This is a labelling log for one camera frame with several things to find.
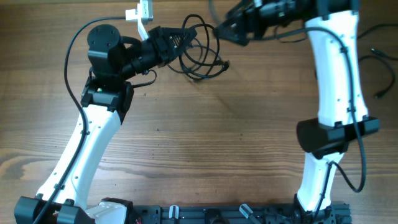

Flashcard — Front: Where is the black USB cable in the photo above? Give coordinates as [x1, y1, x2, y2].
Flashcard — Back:
[167, 14, 231, 82]

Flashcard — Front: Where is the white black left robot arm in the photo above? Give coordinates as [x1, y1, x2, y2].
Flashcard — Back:
[14, 23, 197, 223]

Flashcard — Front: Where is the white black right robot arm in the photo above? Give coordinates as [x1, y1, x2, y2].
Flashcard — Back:
[214, 0, 379, 213]

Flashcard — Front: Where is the black left camera cable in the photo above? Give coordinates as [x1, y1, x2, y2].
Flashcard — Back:
[32, 16, 127, 224]

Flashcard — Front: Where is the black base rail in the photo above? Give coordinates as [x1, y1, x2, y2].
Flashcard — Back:
[132, 203, 353, 224]

